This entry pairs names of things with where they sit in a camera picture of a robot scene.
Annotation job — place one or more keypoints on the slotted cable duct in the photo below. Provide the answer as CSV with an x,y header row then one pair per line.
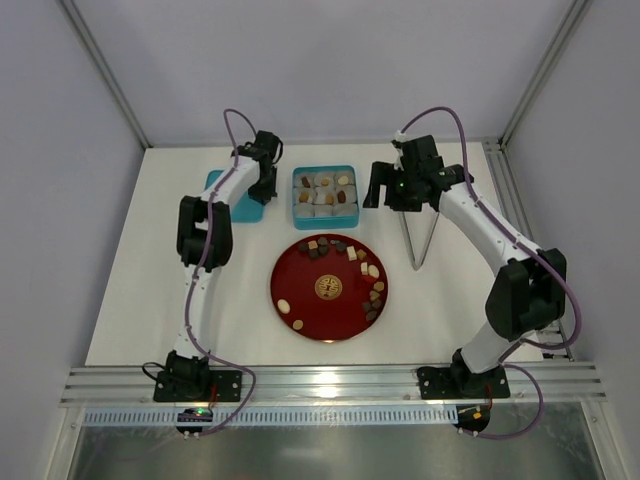
x,y
272,416

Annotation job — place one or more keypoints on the right black mount plate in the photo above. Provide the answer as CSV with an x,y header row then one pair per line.
x,y
457,382

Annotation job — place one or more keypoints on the red round tray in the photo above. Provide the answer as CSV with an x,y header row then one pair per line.
x,y
329,293

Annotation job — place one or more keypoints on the white block chocolate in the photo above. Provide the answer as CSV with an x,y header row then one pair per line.
x,y
353,253

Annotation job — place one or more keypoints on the metal tongs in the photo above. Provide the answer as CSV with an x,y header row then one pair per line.
x,y
418,230

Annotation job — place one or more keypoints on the right frame post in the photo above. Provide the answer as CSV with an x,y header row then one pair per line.
x,y
559,42

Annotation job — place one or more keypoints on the black mount plate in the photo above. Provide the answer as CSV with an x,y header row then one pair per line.
x,y
202,386
457,382

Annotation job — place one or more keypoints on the teal tin box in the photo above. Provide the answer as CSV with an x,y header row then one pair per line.
x,y
317,207

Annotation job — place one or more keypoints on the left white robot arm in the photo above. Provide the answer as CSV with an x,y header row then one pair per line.
x,y
204,245

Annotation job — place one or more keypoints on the aluminium rail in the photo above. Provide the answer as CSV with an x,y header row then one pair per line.
x,y
341,385

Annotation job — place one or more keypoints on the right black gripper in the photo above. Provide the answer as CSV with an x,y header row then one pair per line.
x,y
396,195

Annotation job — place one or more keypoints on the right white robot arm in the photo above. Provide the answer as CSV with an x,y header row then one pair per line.
x,y
527,294

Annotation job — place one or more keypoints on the white round swirl chocolate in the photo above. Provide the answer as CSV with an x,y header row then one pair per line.
x,y
284,306

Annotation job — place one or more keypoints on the teal tin lid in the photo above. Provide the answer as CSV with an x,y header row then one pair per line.
x,y
246,210

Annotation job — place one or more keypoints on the left black mount plate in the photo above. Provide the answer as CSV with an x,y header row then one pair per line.
x,y
202,386

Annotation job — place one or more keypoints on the frame post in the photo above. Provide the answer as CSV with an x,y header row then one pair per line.
x,y
559,42
88,42

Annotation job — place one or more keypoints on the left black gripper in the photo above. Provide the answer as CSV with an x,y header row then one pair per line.
x,y
265,187

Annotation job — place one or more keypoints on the left frame post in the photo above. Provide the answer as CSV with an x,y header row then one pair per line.
x,y
88,42

